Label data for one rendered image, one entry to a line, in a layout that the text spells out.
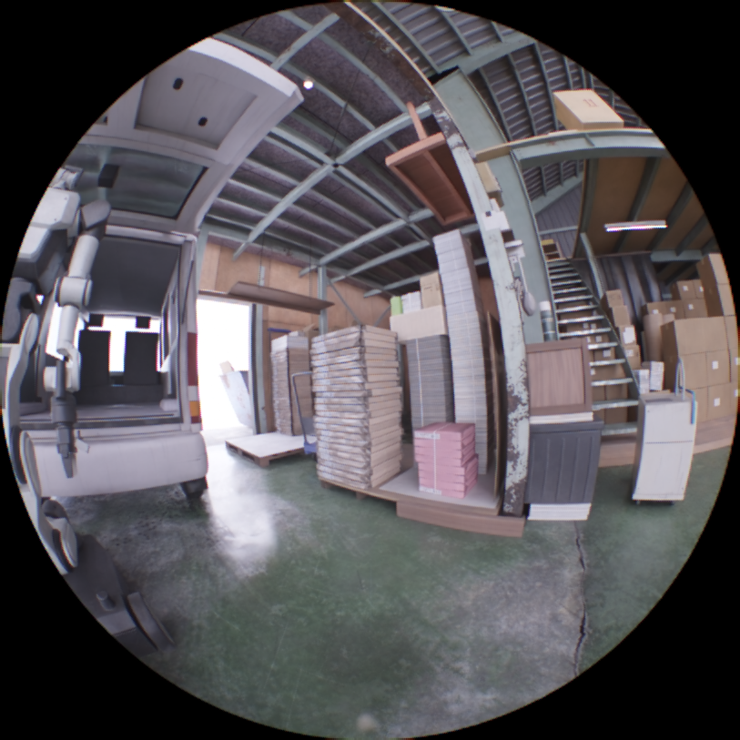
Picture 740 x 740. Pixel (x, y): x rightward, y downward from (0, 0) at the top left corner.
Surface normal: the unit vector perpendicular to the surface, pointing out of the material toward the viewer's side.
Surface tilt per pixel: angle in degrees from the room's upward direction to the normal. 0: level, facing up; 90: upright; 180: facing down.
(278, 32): 180
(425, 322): 90
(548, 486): 90
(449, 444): 90
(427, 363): 90
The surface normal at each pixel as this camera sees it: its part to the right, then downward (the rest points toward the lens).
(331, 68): 0.07, 1.00
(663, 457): -0.83, 0.03
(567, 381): -0.59, 0.00
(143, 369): 0.78, -0.03
